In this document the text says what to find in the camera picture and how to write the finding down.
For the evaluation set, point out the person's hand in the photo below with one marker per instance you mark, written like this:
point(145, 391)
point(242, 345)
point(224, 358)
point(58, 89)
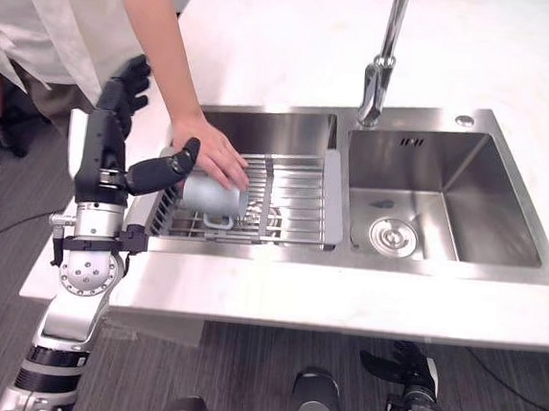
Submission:
point(212, 149)

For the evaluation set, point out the chrome faucet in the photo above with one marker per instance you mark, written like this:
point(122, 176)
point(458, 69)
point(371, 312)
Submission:
point(386, 56)

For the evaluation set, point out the round steel sink cap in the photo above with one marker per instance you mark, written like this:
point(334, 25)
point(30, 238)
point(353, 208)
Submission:
point(464, 120)

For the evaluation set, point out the stainless steel double sink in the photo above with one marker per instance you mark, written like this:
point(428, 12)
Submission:
point(472, 199)

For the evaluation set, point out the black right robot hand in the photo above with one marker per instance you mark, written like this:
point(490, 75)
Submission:
point(414, 367)

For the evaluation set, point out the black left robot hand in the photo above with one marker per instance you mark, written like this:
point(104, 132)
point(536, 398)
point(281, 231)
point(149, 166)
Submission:
point(103, 152)

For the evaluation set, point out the person's forearm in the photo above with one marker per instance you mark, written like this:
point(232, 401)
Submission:
point(164, 37)

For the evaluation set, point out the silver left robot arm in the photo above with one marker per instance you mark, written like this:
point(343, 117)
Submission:
point(86, 271)

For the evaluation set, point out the person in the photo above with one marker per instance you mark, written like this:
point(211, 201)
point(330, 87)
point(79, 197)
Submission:
point(55, 13)

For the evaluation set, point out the grey steel dish rack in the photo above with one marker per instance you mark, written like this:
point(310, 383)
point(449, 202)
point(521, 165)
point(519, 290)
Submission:
point(299, 203)

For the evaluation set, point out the dark shoes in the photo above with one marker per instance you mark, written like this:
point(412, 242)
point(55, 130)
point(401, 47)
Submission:
point(7, 129)

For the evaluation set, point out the silver robot leg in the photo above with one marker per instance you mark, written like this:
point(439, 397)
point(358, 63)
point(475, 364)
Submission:
point(314, 406)

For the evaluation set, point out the round steel drain strainer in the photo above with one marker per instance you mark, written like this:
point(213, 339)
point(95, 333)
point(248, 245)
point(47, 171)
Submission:
point(393, 236)

